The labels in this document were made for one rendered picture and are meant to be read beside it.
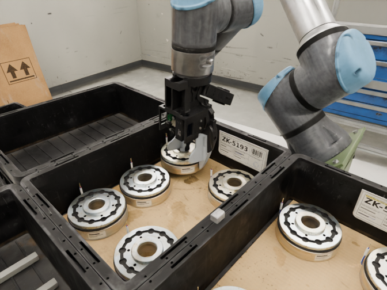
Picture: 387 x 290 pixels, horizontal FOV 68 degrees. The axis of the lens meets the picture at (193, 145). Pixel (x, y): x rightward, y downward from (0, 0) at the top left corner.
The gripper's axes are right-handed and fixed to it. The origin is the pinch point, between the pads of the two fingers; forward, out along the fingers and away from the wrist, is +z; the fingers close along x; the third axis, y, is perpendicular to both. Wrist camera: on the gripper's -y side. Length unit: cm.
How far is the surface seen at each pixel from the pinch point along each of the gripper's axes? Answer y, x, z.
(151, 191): 12.9, 0.2, 1.4
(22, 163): 25.1, -33.0, 6.5
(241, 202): 10.5, 18.6, -6.9
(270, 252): 7.6, 24.1, 2.8
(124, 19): -199, -302, 40
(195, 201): 7.0, 6.7, 3.9
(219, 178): 1.0, 7.8, 0.6
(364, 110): -175, 4, 48
